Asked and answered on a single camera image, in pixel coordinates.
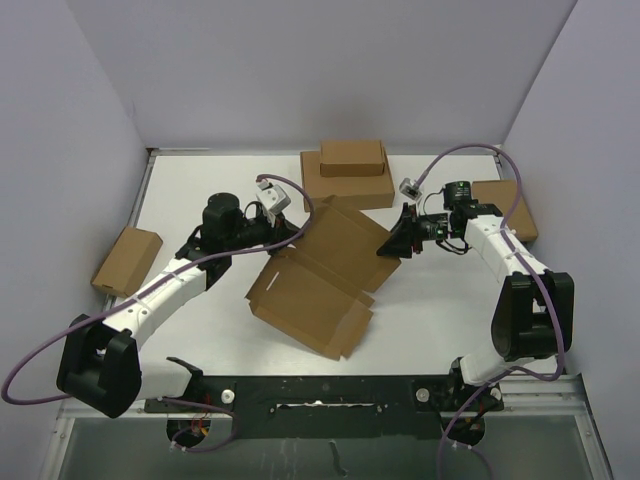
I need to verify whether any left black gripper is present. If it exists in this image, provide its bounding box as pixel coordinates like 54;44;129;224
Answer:
225;209;303;256

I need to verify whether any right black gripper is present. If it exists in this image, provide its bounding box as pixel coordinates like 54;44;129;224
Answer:
376;204;456;259

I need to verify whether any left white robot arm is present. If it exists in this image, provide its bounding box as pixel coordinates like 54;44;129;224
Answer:
56;184;300;418

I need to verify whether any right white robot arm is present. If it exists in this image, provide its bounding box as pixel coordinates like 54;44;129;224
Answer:
377;181;575;409

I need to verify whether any large closed cardboard box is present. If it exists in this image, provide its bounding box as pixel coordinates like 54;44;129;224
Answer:
300;151;395;210

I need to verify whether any small closed cardboard box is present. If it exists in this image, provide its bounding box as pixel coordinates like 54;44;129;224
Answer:
320;140;385;178

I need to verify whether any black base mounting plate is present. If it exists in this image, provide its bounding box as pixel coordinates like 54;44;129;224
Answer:
144;373;504;442

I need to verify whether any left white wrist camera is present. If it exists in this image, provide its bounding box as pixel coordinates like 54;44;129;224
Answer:
256;179;291;218

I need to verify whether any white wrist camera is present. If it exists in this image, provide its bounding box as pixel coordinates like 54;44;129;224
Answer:
256;179;291;218
399;177;422;202

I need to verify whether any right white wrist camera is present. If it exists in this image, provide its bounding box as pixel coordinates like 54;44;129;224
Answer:
399;177;422;202

